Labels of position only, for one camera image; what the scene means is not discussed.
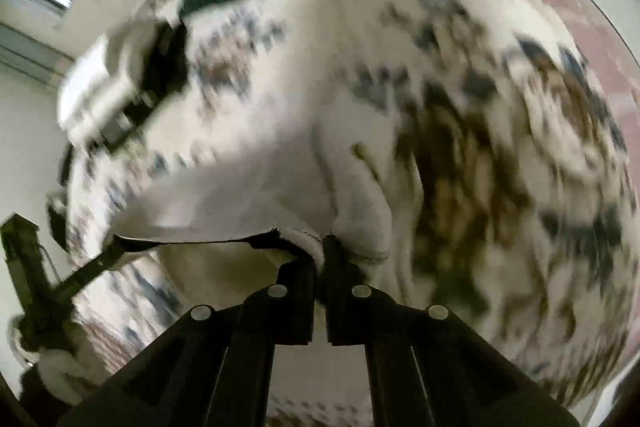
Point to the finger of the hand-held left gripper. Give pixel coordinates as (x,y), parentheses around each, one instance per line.
(95,268)

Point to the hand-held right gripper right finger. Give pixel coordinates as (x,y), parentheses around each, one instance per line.
(341,307)

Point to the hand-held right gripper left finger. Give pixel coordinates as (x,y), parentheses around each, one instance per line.
(297,307)

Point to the white spotted small garment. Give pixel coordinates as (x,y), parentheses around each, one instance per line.
(280,132)

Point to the printed blanket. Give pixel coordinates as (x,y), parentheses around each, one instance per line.
(130,307)

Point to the white and black blurred object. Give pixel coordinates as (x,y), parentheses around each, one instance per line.
(107,82)

